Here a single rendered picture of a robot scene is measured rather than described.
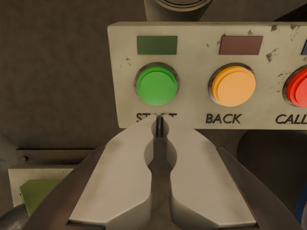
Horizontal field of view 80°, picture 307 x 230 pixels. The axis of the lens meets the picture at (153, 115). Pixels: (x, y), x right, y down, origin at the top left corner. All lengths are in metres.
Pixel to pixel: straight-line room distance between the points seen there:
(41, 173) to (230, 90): 0.79
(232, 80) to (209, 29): 0.05
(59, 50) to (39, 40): 0.09
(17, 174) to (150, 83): 0.81
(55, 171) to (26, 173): 0.12
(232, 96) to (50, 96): 0.81
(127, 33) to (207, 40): 0.07
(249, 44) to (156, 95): 0.09
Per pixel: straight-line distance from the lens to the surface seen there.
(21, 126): 1.01
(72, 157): 0.91
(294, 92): 0.23
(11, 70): 1.00
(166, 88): 0.18
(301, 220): 0.58
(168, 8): 0.30
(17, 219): 0.76
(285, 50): 0.22
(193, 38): 0.18
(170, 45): 0.18
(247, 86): 0.20
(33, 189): 0.83
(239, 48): 0.19
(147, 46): 0.18
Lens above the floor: 0.79
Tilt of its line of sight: 80 degrees down
